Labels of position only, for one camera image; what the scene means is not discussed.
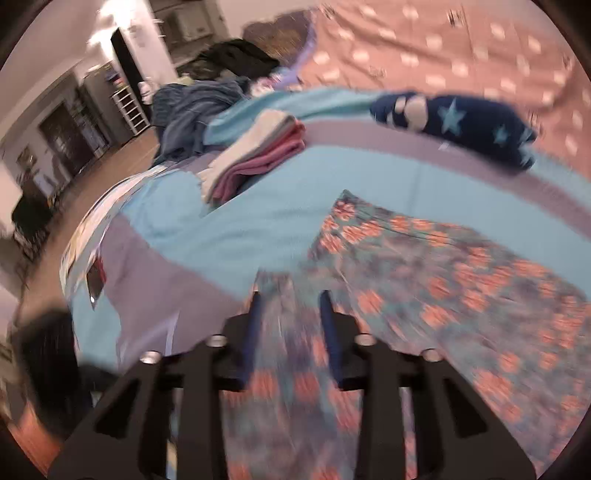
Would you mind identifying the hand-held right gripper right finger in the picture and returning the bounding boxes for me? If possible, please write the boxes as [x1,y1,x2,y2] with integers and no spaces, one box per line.
[320,291,537,480]

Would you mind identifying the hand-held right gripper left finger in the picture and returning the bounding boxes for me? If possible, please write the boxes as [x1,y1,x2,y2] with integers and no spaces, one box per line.
[48,292,262,480]

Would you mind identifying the floral patterned small pants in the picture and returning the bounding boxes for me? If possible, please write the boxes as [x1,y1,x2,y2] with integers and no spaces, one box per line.
[217,189,589,480]

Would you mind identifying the person's left forearm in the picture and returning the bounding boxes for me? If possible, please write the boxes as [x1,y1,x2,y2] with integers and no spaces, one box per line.
[7,406,63,476]

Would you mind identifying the blue and purple blanket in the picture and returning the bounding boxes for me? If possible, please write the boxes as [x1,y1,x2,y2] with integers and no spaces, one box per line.
[60,88,591,370]

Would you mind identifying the dark chair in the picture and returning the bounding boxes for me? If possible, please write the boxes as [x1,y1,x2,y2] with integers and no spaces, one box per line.
[10,185,63,264]

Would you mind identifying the pink folded cloth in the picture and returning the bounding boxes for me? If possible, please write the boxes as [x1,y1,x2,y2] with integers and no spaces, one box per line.
[215,121,308,204]

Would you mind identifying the white folded cloth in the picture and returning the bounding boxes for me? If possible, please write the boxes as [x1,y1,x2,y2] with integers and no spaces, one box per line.
[198,110,298,204]

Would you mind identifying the dark cabinet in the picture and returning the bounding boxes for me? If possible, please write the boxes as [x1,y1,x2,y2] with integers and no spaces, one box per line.
[37,76,112,176]

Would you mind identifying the dark blue towel heap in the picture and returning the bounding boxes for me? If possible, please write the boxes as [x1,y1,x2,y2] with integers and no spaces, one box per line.
[151,78,252,164]

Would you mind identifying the navy garment with stars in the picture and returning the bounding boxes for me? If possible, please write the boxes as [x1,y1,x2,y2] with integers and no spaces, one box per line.
[369,91,539,171]

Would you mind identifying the white shelf rack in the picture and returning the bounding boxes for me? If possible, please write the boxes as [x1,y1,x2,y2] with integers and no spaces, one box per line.
[110,85,152,136]

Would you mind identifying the black clothing heap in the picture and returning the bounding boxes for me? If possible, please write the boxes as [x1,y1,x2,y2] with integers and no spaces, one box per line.
[194,39,280,79]

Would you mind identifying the purple pillow with gold print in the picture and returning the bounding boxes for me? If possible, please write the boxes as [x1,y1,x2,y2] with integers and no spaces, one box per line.
[242,11,319,65]

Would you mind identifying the pink dotted blanket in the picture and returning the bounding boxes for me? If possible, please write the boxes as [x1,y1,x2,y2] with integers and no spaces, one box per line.
[295,2,591,178]

